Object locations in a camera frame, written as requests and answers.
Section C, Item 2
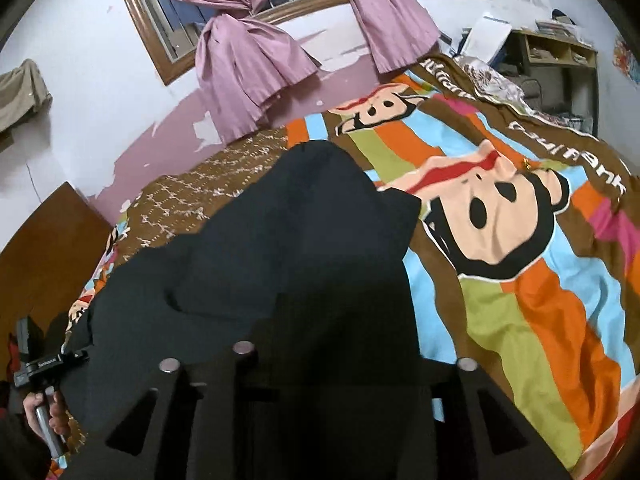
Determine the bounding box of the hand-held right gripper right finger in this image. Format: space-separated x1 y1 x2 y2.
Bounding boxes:
390 357 575 480

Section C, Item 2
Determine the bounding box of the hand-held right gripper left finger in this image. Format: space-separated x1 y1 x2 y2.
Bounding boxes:
62 341 260 480

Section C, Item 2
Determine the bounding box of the black garment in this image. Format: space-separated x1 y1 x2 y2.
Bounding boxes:
62 140 433 466

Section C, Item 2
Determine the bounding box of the person's left hand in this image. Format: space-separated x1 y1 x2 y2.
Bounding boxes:
24 389 72 443

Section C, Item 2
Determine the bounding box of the wooden headboard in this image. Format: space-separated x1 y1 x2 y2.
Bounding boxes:
0 181 117 366

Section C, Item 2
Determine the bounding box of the colourful printed blanket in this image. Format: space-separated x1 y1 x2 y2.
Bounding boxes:
65 54 640 480

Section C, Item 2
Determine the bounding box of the brown patterned blanket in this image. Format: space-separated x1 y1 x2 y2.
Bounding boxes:
107 126 303 261

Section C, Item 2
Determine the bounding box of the beige hanging cloth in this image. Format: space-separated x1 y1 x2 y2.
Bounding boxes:
0 58 54 146

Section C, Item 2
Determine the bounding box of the knotted pink curtain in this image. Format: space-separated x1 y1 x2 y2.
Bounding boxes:
147 0 322 145

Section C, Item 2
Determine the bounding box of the floral grey cloth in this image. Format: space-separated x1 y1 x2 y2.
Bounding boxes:
457 54 598 137

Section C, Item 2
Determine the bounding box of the wooden shelf unit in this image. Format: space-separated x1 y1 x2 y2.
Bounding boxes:
507 27 601 137

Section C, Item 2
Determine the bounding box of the white board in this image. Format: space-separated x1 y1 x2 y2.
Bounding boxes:
461 11 514 59

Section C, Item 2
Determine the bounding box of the wooden window frame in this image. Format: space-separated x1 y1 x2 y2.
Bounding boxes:
109 0 493 87

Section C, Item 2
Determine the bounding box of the colourful wall decoration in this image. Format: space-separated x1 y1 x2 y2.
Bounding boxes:
612 34 640 95

